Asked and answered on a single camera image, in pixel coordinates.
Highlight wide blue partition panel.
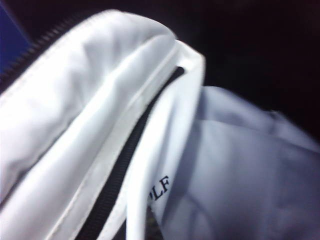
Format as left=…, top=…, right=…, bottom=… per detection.
left=0, top=0, right=48, bottom=74

